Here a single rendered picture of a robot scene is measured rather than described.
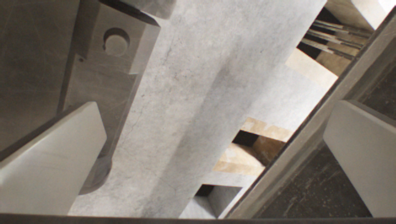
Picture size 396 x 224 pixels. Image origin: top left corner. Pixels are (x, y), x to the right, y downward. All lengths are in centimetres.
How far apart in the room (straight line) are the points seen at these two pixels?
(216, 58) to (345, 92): 43
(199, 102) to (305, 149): 45
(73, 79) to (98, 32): 12
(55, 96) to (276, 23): 69
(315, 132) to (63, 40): 50
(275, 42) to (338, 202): 57
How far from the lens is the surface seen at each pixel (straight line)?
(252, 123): 95
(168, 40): 65
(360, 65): 39
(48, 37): 48
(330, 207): 43
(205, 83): 73
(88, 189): 69
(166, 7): 46
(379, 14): 117
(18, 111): 57
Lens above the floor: 62
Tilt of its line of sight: 52 degrees down
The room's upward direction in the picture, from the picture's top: 150 degrees clockwise
